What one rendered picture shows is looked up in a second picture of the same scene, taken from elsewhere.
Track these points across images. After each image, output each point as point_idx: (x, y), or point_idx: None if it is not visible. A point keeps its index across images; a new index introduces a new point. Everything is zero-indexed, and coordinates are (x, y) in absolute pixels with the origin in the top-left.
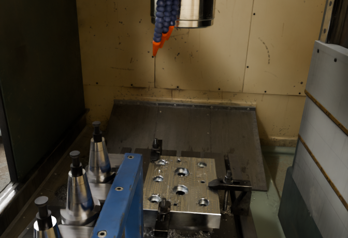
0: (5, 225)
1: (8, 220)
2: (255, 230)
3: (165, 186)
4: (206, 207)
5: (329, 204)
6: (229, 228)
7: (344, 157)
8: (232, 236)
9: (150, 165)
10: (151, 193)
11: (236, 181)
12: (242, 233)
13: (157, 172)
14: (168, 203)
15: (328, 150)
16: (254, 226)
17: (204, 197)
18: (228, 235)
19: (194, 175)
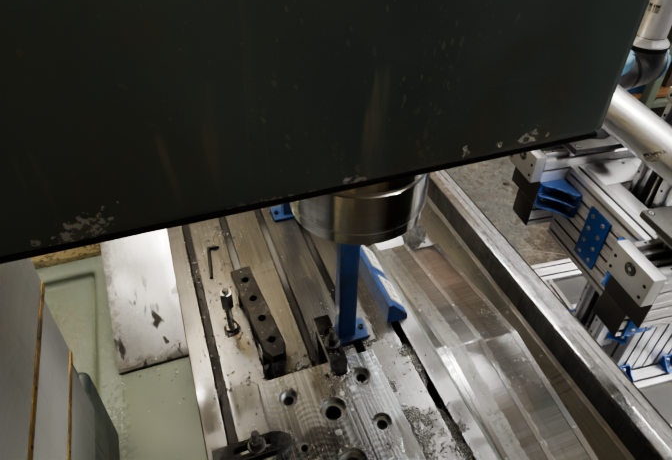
0: (613, 424)
1: (620, 430)
2: (207, 450)
3: (361, 408)
4: (281, 387)
5: (77, 458)
6: (247, 437)
7: (47, 389)
8: (241, 422)
9: (419, 455)
10: (371, 382)
11: (241, 455)
12: (226, 438)
13: (394, 438)
14: (333, 358)
15: (52, 452)
16: (208, 458)
17: (289, 408)
18: (248, 423)
19: (325, 459)
